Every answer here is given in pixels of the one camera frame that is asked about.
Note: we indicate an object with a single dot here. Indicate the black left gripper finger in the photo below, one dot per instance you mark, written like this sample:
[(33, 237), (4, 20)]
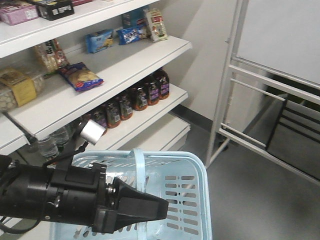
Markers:
[(109, 221), (133, 202)]

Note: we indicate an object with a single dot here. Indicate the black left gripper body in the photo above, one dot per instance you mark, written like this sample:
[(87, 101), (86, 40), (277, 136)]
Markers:
[(79, 196)]

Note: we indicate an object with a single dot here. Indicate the light blue plastic basket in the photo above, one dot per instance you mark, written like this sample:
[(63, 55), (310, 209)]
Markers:
[(176, 176)]

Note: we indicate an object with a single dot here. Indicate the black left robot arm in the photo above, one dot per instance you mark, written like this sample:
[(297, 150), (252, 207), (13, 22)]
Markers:
[(23, 189)]

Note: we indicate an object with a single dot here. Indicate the clear water bottle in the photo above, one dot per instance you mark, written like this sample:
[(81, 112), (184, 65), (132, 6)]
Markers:
[(47, 147)]

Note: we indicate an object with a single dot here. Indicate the dark juice bottle purple label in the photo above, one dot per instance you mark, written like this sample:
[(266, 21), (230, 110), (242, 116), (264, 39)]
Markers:
[(152, 90), (139, 97), (163, 81)]

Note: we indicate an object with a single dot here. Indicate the white metal shelf unit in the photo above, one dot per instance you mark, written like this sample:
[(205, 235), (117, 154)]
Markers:
[(102, 93)]

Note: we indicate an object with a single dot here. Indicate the blue chips bag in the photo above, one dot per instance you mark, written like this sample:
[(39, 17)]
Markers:
[(80, 77)]

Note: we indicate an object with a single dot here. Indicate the yellow label cracker pack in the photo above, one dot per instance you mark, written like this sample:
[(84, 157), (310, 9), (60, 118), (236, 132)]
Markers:
[(19, 87)]

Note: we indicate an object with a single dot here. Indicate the blue cookie packet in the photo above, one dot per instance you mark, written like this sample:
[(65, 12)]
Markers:
[(98, 41), (132, 34)]

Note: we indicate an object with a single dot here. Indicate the white rolling whiteboard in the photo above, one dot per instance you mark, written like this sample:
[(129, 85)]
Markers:
[(269, 93)]

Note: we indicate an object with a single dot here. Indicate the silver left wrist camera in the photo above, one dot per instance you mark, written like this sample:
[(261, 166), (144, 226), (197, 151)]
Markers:
[(91, 131)]

